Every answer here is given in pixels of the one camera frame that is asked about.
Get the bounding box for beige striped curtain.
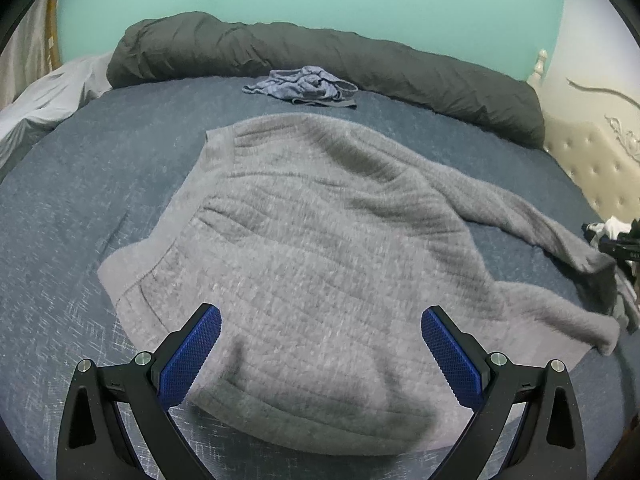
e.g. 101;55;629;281
10;0;63;106

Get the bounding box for dark grey rolled duvet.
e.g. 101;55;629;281
106;11;546;150

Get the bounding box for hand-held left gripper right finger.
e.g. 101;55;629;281
421;306;587;480

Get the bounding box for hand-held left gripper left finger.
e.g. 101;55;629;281
56;303;222;480

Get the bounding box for wooden pole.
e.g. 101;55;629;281
44;0;64;69

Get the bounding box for blue-grey crumpled shorts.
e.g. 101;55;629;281
242;65;359;109

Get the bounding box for cream tufted headboard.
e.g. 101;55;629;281
526;49;640;221

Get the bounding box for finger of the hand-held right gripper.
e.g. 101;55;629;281
598;236;628;258

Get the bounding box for grey knit sweater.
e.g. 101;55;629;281
96;113;623;456

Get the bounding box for light grey bed sheet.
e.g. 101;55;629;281
0;52;113;171

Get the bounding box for black white folded clothes stack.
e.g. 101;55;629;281
581;217;640;333

